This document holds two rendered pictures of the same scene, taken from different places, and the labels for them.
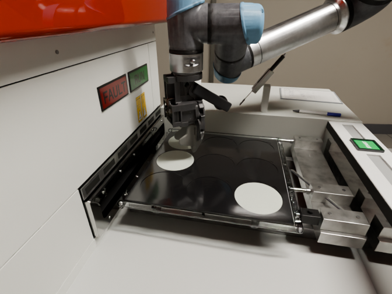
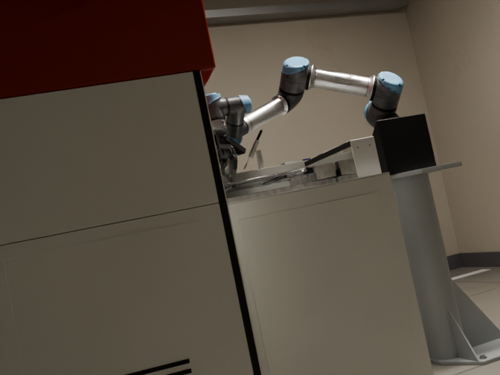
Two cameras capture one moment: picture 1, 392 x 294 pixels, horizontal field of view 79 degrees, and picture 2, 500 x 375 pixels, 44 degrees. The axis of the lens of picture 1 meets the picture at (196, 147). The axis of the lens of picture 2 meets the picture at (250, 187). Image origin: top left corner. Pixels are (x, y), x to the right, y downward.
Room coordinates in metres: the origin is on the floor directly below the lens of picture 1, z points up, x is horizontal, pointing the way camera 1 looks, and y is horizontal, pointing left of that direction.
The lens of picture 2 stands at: (-1.71, 0.95, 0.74)
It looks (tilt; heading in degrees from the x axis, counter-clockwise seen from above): 3 degrees up; 336
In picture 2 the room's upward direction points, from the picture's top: 12 degrees counter-clockwise
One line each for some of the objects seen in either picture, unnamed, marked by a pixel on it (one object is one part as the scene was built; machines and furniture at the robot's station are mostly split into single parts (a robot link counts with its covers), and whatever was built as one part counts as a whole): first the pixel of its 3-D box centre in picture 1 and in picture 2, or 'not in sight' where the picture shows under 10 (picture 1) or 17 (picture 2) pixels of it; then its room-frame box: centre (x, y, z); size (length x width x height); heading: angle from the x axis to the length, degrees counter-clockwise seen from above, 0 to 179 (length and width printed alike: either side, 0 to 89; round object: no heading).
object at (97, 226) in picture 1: (137, 160); not in sight; (0.54, 0.16, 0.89); 0.44 x 0.02 x 0.10; 169
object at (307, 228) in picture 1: (233, 219); (274, 193); (0.39, -0.09, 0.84); 0.50 x 0.02 x 0.03; 79
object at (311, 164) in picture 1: (318, 182); (311, 179); (0.48, -0.31, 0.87); 0.36 x 0.08 x 0.03; 169
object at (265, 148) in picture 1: (214, 164); (249, 183); (0.52, -0.05, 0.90); 0.34 x 0.34 x 0.01; 79
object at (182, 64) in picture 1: (186, 63); (218, 126); (0.55, 0.02, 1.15); 0.08 x 0.08 x 0.05
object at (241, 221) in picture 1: (204, 216); (260, 178); (0.34, -0.02, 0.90); 0.37 x 0.01 x 0.01; 79
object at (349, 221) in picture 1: (341, 220); (322, 167); (0.33, -0.28, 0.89); 0.08 x 0.03 x 0.03; 79
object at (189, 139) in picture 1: (189, 140); (229, 171); (0.54, 0.02, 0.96); 0.06 x 0.03 x 0.09; 113
